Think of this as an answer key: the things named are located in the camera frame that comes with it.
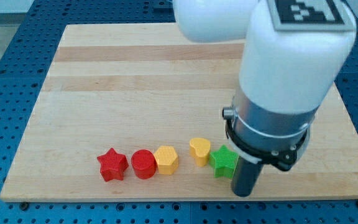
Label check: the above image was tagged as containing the wooden board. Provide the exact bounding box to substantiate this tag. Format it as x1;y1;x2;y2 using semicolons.
0;22;358;203

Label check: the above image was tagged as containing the red cylinder block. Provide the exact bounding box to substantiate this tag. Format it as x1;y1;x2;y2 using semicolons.
131;149;157;179

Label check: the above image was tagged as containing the blue perforated table plate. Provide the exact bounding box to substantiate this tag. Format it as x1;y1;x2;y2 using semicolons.
0;1;358;223

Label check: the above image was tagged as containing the green star block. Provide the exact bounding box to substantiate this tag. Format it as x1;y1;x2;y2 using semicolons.
209;144;239;179

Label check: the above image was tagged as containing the yellow heart block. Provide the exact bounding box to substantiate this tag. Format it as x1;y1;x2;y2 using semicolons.
189;138;211;167

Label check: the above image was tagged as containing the black white fiducial marker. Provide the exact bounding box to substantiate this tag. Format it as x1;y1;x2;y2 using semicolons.
267;0;356;32

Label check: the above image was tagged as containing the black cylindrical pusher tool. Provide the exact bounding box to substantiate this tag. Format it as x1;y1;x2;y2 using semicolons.
231;157;264;197

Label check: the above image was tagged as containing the yellow hexagon block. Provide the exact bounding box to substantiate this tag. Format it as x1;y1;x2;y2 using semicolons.
154;146;179;175

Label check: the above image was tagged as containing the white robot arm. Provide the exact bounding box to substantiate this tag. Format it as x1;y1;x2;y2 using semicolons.
173;0;356;171

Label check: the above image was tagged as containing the red star block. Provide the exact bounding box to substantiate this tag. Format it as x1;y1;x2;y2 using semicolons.
97;147;129;182

